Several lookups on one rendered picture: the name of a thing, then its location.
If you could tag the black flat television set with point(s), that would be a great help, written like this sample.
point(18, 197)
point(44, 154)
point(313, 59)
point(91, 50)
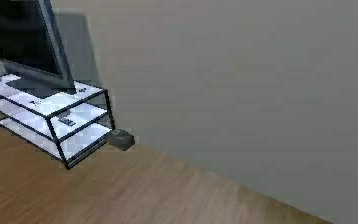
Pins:
point(23, 40)

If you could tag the dark grey round floor object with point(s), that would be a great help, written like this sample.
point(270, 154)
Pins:
point(121, 139)

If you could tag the small dark flat object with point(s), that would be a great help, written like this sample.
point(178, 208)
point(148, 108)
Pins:
point(34, 102)
point(82, 90)

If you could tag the black framed white shelf stand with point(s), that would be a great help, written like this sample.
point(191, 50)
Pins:
point(70, 100)

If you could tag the small black remote control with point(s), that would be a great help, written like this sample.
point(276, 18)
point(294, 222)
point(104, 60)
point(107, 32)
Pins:
point(67, 121)

